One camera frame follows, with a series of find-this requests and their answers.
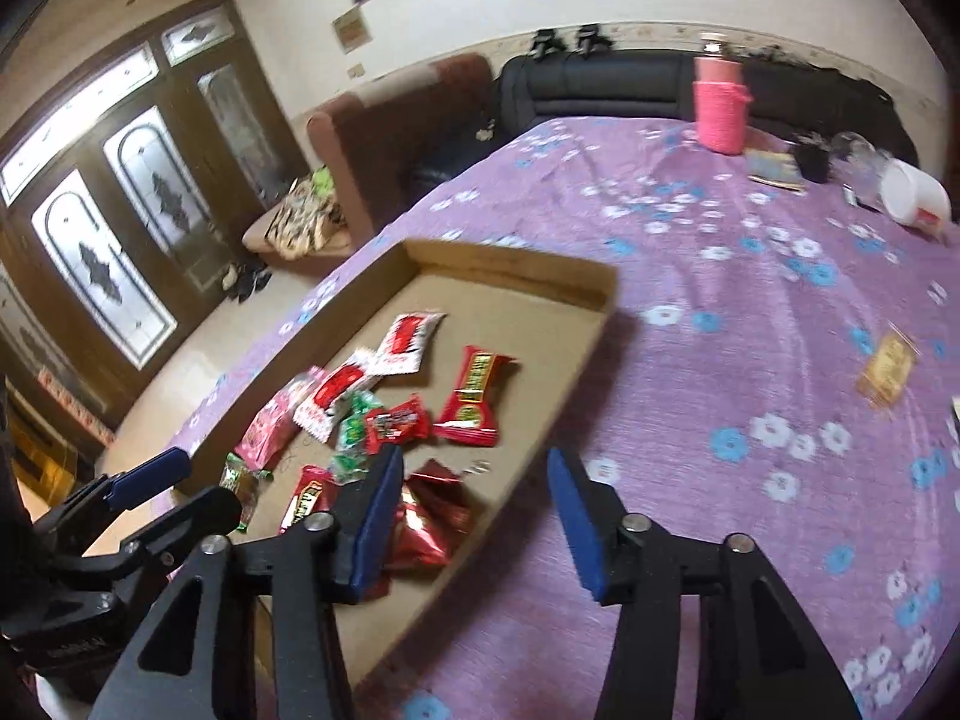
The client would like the small black box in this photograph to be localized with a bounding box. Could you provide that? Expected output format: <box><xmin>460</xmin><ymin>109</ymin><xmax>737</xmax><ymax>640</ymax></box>
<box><xmin>793</xmin><ymin>133</ymin><xmax>835</xmax><ymax>183</ymax></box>

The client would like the brown booklet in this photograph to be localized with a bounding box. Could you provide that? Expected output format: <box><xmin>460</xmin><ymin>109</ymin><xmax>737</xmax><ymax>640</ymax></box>
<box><xmin>742</xmin><ymin>148</ymin><xmax>807</xmax><ymax>194</ymax></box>

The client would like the pink knitted sleeve thermos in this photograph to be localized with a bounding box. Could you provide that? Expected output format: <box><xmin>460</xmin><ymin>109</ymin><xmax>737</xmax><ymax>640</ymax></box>
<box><xmin>691</xmin><ymin>31</ymin><xmax>751</xmax><ymax>156</ymax></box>

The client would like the brown sofa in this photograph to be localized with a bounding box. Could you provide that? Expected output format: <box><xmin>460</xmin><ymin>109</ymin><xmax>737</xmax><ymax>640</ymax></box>
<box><xmin>241</xmin><ymin>52</ymin><xmax>496</xmax><ymax>278</ymax></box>

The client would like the purple floral tablecloth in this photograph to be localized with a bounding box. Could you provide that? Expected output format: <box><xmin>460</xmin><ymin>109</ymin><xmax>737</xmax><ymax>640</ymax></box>
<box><xmin>172</xmin><ymin>114</ymin><xmax>960</xmax><ymax>720</ymax></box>

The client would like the clear plastic cup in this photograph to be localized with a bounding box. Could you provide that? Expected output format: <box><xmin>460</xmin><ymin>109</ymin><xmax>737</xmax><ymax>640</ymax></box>
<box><xmin>831</xmin><ymin>131</ymin><xmax>893</xmax><ymax>196</ymax></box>

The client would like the cardboard box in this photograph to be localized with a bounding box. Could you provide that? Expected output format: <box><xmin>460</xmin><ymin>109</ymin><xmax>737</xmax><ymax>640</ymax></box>
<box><xmin>174</xmin><ymin>238</ymin><xmax>620</xmax><ymax>691</ymax></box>

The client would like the white plastic bottle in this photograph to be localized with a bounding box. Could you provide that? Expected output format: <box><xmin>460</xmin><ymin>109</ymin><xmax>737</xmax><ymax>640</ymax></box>
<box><xmin>879</xmin><ymin>161</ymin><xmax>950</xmax><ymax>230</ymax></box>

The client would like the small dark red snack packet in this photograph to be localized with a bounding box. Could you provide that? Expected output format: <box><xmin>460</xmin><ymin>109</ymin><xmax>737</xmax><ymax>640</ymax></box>
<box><xmin>364</xmin><ymin>394</ymin><xmax>434</xmax><ymax>458</ymax></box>

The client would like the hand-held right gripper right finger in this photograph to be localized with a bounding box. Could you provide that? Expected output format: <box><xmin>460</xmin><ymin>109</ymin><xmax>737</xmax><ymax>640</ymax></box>
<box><xmin>546</xmin><ymin>448</ymin><xmax>863</xmax><ymax>720</ymax></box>

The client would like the pink snack packet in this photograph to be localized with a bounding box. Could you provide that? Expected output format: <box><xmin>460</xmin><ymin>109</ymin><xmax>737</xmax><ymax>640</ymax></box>
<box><xmin>234</xmin><ymin>367</ymin><xmax>323</xmax><ymax>470</ymax></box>

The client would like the patterned bag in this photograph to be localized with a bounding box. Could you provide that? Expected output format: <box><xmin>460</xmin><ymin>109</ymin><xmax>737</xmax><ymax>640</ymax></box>
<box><xmin>266</xmin><ymin>169</ymin><xmax>347</xmax><ymax>260</ymax></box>

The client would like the gold snack packet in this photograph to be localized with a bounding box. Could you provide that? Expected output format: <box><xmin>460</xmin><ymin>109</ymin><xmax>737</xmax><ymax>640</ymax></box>
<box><xmin>855</xmin><ymin>330</ymin><xmax>920</xmax><ymax>412</ymax></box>

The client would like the wooden door with glass panels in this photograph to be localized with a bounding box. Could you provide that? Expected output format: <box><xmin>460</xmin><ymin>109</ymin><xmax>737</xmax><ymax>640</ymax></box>
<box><xmin>0</xmin><ymin>0</ymin><xmax>308</xmax><ymax>391</ymax></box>

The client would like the green and white snack packet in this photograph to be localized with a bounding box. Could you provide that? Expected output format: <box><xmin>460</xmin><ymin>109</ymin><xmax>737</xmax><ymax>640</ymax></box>
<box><xmin>219</xmin><ymin>454</ymin><xmax>272</xmax><ymax>533</ymax></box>

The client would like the red snack packet white print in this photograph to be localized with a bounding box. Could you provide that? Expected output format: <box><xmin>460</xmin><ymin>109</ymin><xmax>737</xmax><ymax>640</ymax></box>
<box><xmin>279</xmin><ymin>465</ymin><xmax>338</xmax><ymax>537</ymax></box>

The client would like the black sofa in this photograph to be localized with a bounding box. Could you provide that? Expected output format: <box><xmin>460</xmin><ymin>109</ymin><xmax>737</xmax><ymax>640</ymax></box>
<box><xmin>409</xmin><ymin>51</ymin><xmax>920</xmax><ymax>196</ymax></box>

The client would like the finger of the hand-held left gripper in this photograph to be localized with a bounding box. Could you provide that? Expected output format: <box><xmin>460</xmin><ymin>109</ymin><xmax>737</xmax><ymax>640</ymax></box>
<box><xmin>45</xmin><ymin>448</ymin><xmax>191</xmax><ymax>552</ymax></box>
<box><xmin>79</xmin><ymin>486</ymin><xmax>242</xmax><ymax>593</ymax></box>

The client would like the red snack packet yellow label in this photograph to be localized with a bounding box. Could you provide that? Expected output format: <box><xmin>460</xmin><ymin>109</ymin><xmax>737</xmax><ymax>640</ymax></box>
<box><xmin>433</xmin><ymin>345</ymin><xmax>518</xmax><ymax>451</ymax></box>

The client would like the small wall sticker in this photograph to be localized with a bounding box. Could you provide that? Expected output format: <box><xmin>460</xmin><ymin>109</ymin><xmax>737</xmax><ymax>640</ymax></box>
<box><xmin>332</xmin><ymin>6</ymin><xmax>372</xmax><ymax>55</ymax></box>

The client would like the dark red foil snack packet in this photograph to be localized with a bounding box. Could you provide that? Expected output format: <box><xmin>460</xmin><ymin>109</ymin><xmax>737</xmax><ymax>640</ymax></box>
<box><xmin>382</xmin><ymin>459</ymin><xmax>475</xmax><ymax>578</ymax></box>

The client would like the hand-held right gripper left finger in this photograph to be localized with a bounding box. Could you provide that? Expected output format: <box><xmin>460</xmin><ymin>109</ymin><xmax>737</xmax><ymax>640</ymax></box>
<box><xmin>90</xmin><ymin>446</ymin><xmax>406</xmax><ymax>720</ymax></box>

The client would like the red and white snack packet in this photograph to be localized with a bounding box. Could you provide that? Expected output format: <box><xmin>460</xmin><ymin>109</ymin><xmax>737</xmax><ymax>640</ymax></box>
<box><xmin>373</xmin><ymin>311</ymin><xmax>445</xmax><ymax>376</ymax></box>
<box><xmin>292</xmin><ymin>349</ymin><xmax>383</xmax><ymax>443</ymax></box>

